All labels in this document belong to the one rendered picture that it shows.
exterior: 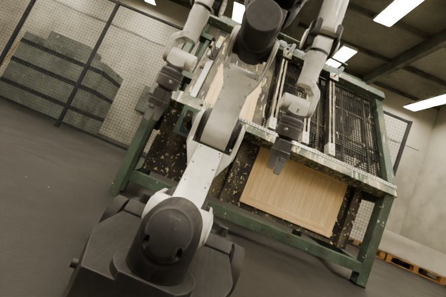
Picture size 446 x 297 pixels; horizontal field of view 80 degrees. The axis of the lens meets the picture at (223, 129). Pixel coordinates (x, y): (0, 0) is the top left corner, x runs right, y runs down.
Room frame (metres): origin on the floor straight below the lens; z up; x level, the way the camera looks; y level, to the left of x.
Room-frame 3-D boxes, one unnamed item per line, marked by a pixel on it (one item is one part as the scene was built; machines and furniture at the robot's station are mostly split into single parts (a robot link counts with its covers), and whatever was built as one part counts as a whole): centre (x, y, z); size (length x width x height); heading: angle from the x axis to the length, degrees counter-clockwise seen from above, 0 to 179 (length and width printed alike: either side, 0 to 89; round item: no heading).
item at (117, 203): (1.18, 0.28, 0.10); 0.20 x 0.05 x 0.20; 179
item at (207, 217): (0.90, 0.02, 0.28); 0.21 x 0.20 x 0.13; 179
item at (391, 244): (5.71, -3.82, 0.28); 2.46 x 1.04 x 0.55; 89
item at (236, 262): (1.17, -0.25, 0.10); 0.20 x 0.05 x 0.20; 179
